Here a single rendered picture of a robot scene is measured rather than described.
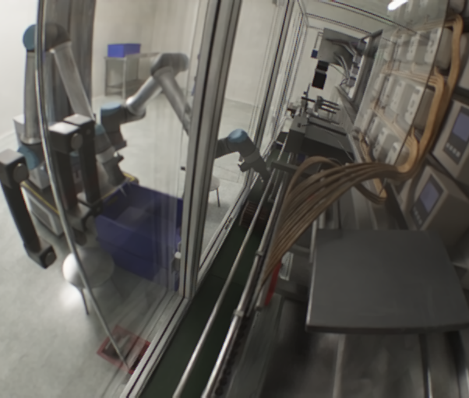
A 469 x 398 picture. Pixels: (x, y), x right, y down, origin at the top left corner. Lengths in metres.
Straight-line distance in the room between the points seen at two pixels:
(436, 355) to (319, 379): 0.33
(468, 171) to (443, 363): 0.28
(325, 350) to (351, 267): 0.37
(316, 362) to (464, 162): 0.53
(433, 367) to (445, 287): 0.11
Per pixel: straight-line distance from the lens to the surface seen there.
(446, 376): 0.41
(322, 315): 0.31
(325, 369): 0.68
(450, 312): 0.36
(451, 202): 0.47
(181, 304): 0.94
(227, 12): 0.51
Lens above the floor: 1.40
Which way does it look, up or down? 35 degrees down
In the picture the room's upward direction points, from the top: 12 degrees clockwise
